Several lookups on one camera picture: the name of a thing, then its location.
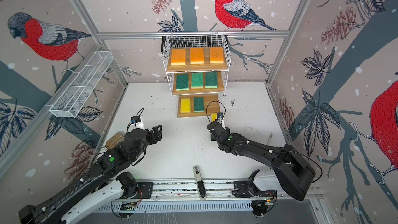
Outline clear tube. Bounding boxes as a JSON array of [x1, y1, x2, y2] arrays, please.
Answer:
[[266, 132, 273, 145]]

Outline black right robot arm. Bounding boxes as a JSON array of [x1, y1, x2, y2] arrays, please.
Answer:
[[207, 121, 316, 201]]

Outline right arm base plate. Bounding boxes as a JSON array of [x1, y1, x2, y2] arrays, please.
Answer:
[[232, 181, 277, 198]]

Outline dark green sponge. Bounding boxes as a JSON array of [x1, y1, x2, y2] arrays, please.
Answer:
[[205, 72, 218, 89], [194, 97, 205, 113], [176, 74, 189, 91]]

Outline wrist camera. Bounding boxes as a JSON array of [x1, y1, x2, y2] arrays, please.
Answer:
[[217, 113, 225, 128], [129, 115, 144, 129]]

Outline white wire wall basket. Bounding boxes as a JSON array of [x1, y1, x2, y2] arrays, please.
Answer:
[[49, 51, 114, 118]]

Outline white black handheld scanner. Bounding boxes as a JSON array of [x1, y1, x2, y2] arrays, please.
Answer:
[[193, 166, 207, 200]]

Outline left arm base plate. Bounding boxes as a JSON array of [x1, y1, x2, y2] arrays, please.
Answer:
[[123, 181, 154, 200]]

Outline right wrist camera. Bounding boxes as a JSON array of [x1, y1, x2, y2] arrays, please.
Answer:
[[217, 113, 225, 128]]

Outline light green sponge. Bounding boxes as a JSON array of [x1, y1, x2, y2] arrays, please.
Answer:
[[191, 72, 204, 89]]

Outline white wire wooden shelf unit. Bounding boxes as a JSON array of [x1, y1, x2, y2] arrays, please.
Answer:
[[161, 33, 231, 118]]

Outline yellow sponge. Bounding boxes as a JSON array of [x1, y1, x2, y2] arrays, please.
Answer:
[[180, 98, 191, 114], [211, 113, 218, 122]]

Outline orange sponge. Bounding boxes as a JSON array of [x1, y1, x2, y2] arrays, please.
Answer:
[[170, 48, 186, 66], [209, 47, 224, 64], [190, 48, 205, 65]]

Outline glass spice jar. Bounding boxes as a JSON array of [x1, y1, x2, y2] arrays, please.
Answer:
[[105, 132, 124, 150]]

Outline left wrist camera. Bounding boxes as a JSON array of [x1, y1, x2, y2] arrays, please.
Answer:
[[129, 115, 144, 129]]

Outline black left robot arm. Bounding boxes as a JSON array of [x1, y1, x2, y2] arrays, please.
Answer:
[[19, 125, 162, 224]]

